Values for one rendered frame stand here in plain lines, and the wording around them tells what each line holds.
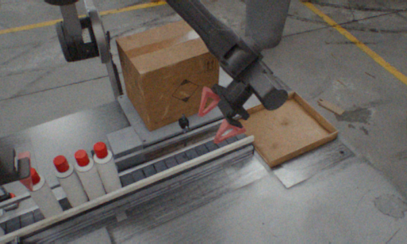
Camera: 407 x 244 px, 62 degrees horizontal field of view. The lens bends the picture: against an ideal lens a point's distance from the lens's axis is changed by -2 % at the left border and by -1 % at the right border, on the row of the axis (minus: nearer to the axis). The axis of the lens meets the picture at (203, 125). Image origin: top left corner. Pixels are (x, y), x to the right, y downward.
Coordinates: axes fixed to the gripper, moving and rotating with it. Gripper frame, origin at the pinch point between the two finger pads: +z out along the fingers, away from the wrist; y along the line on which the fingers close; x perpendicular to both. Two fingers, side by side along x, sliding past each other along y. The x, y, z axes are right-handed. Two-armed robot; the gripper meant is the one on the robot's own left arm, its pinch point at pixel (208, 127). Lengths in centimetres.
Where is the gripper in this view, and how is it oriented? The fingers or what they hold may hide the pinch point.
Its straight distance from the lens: 84.1
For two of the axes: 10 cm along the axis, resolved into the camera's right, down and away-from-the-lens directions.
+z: -5.9, 7.1, 3.9
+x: 7.1, 2.2, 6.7
